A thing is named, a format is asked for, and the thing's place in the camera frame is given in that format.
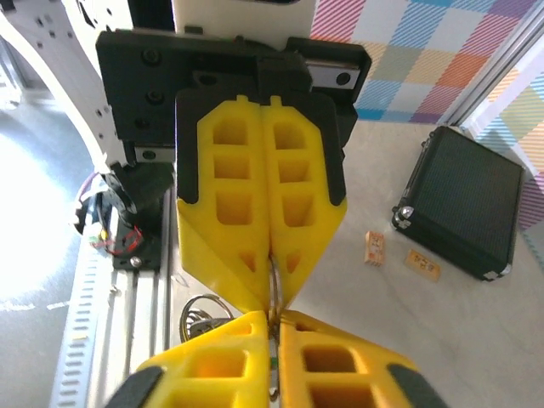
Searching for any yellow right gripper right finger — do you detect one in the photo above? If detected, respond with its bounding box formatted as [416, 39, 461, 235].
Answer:
[275, 309, 450, 408]

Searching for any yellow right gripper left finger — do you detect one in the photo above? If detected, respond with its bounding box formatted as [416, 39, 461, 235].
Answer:
[104, 309, 272, 408]

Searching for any small wooden tile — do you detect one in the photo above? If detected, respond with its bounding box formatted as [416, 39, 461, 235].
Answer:
[363, 229, 386, 269]
[403, 247, 440, 282]

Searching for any black hard case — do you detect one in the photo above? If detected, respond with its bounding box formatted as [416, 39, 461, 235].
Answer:
[390, 124, 526, 282]

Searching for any red wire loop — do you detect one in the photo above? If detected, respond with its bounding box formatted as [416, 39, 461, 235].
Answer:
[105, 224, 145, 258]

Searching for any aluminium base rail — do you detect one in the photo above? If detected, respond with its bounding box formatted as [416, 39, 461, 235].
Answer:
[87, 190, 184, 408]

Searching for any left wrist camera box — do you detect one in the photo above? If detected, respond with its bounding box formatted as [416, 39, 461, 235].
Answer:
[172, 0, 318, 47]

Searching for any white perforated cable duct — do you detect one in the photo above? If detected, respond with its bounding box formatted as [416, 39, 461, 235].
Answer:
[50, 240, 115, 408]

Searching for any aluminium frame post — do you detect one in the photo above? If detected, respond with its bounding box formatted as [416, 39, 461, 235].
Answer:
[448, 3, 544, 129]

